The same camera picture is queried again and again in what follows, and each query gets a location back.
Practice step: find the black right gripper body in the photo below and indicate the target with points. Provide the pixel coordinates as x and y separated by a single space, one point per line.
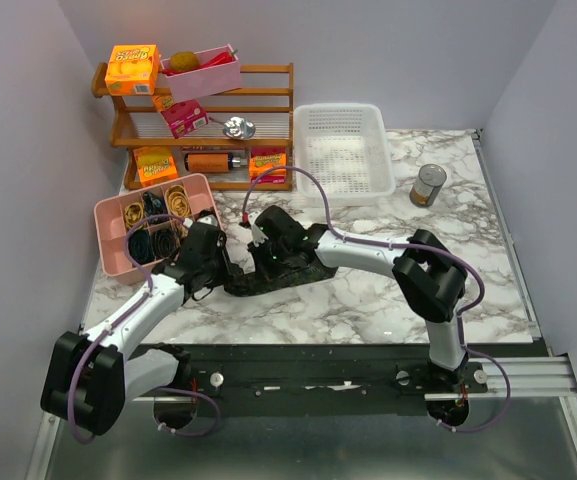
270 257

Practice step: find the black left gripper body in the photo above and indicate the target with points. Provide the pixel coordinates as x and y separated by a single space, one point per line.
217 267

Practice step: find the dark green nature-print tie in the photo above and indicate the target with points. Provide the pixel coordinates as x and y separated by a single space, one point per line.
255 283

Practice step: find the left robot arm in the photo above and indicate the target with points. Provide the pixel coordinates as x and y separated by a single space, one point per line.
118 340

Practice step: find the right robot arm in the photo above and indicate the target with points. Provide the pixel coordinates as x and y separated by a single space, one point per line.
431 279

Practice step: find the rolled black patterned tie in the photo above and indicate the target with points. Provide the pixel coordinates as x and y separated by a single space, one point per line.
165 243

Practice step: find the pink divided organizer box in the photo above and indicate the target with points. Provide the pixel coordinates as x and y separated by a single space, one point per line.
112 226

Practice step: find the rolled blue striped tie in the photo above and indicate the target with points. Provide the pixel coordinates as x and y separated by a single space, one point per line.
139 247

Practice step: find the rolled gold tie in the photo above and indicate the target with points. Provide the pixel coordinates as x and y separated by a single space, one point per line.
177 201

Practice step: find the rolled dark blue tie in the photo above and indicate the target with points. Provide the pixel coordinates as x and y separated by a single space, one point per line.
154 206

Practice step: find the rolled yellow tie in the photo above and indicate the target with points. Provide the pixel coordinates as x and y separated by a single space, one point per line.
133 213

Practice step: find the orange Scrub Mommy box bottom right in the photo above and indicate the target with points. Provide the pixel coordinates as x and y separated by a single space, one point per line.
263 159

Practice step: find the orange cylindrical bottle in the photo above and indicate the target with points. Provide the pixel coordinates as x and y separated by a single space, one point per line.
223 162

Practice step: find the wooden shelf rack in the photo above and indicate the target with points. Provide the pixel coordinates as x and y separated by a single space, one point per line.
266 99

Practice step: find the orange Scrub Daddy box bottom left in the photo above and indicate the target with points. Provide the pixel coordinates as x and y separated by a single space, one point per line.
155 165

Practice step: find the orange scrub daddy box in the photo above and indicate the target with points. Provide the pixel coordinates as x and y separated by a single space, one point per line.
133 70
155 165

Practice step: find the white plastic basket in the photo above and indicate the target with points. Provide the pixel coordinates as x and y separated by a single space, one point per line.
345 147

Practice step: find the silver metal scoop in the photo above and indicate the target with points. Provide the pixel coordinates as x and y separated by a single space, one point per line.
236 128

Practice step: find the pink sponge box middle shelf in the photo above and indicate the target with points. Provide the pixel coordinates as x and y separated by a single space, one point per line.
181 118

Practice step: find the metal tin can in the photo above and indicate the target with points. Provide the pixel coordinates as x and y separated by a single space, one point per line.
427 185

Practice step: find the pink rectangular tray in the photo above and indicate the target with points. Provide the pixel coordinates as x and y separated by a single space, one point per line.
205 81

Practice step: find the red chili pepper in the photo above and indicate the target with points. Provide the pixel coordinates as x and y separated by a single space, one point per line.
218 60

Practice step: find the brown round sponge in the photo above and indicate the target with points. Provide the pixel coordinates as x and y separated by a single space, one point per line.
184 61

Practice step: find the orange Scrub Daddy box top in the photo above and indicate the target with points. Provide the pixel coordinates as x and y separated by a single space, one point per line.
133 70

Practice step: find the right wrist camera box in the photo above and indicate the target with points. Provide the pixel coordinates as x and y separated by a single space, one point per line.
258 236

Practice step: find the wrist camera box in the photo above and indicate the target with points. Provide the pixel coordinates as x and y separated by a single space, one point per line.
208 216
258 236

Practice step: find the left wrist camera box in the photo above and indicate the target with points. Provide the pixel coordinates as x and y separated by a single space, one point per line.
208 216

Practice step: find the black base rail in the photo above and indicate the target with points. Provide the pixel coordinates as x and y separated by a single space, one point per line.
314 380

